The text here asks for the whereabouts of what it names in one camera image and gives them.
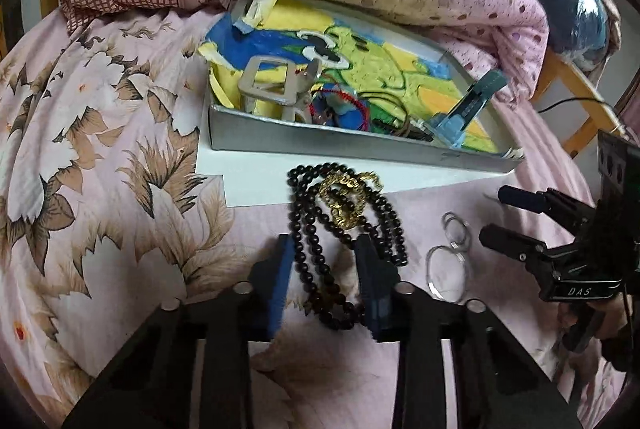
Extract person's right hand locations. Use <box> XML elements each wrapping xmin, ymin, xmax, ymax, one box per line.
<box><xmin>557</xmin><ymin>294</ymin><xmax>632</xmax><ymax>346</ymax></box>

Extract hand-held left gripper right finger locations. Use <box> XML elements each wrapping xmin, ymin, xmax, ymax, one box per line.
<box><xmin>354</xmin><ymin>236</ymin><xmax>583</xmax><ymax>429</ymax></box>

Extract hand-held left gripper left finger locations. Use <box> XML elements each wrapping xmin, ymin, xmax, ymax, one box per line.
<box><xmin>62</xmin><ymin>234</ymin><xmax>298</xmax><ymax>429</ymax></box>

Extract thin wire rings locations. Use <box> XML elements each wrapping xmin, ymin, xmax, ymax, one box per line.
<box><xmin>426</xmin><ymin>245</ymin><xmax>470</xmax><ymax>303</ymax></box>

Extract black bead necklace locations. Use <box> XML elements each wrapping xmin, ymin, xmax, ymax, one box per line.
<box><xmin>286</xmin><ymin>163</ymin><xmax>411</xmax><ymax>331</ymax></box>

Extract gold chain bracelet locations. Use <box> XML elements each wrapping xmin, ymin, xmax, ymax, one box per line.
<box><xmin>318</xmin><ymin>170</ymin><xmax>385</xmax><ymax>230</ymax></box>

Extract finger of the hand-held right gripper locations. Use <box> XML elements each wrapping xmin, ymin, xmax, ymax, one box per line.
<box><xmin>479</xmin><ymin>224</ymin><xmax>563</xmax><ymax>271</ymax></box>
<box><xmin>497</xmin><ymin>186</ymin><xmax>597</xmax><ymax>232</ymax></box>

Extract small clear ring hair tie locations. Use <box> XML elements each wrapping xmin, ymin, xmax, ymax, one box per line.
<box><xmin>441</xmin><ymin>212</ymin><xmax>472</xmax><ymax>246</ymax></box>

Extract yellow green cartoon painting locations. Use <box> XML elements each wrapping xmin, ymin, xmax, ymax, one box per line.
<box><xmin>197</xmin><ymin>0</ymin><xmax>506</xmax><ymax>155</ymax></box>

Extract blue plush in plastic bag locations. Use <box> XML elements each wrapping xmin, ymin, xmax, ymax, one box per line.
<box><xmin>475</xmin><ymin>0</ymin><xmax>611</xmax><ymax>70</ymax></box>

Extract grey shallow box tray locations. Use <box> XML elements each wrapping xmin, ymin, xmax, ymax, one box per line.
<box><xmin>207</xmin><ymin>0</ymin><xmax>523</xmax><ymax>175</ymax></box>

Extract grey hair claw clip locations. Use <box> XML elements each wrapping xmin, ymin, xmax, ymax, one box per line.
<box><xmin>237</xmin><ymin>56</ymin><xmax>321</xmax><ymax>122</ymax></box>

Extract black cable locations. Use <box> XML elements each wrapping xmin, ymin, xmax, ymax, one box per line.
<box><xmin>537</xmin><ymin>96</ymin><xmax>608</xmax><ymax>114</ymax></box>

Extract red cord bracelet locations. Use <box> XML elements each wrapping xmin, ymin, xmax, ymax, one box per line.
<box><xmin>310</xmin><ymin>88</ymin><xmax>373</xmax><ymax>131</ymax></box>

